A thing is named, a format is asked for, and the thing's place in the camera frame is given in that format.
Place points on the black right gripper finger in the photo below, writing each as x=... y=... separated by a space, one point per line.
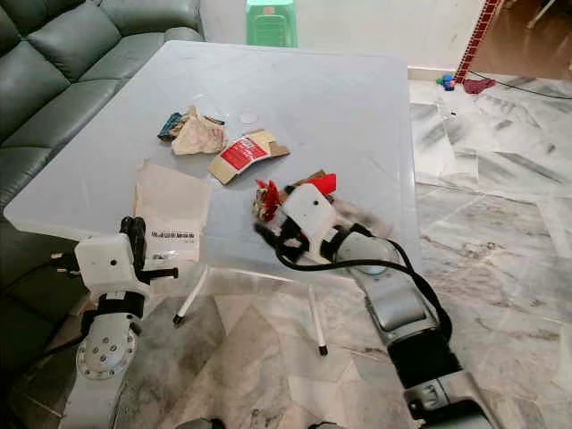
x=270 y=239

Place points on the red wrapper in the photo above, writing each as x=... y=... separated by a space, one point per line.
x=268 y=198

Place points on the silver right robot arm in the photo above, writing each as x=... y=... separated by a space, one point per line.
x=393 y=304

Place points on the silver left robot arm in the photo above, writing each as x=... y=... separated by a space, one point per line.
x=107 y=357

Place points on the white paper bag with label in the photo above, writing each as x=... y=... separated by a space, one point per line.
x=172 y=206

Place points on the brown and red snack packet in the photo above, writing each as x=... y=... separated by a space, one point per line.
x=320 y=182

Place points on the red and tan cardboard box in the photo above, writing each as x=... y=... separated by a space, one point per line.
x=243 y=154

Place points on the teal crumpled wrapper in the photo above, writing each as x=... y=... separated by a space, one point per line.
x=169 y=127

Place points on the crumpled beige paper tissue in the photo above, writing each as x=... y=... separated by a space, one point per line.
x=198 y=136

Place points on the white square plastic table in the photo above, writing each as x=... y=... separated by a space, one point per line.
x=331 y=107

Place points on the dark green leather sofa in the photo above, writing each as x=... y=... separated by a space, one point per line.
x=54 y=71

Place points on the green plastic stool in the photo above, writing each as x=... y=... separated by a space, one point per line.
x=271 y=22

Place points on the small blue toy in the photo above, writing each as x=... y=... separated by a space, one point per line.
x=448 y=82

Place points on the red cloth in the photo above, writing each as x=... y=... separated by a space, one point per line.
x=478 y=86

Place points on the red brick door pillar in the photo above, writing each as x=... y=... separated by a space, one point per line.
x=478 y=40

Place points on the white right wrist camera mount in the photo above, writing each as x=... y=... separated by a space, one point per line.
x=311 y=213

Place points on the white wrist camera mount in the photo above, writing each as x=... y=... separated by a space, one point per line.
x=311 y=213
x=107 y=264

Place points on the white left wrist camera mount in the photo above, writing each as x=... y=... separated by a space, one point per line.
x=107 y=264

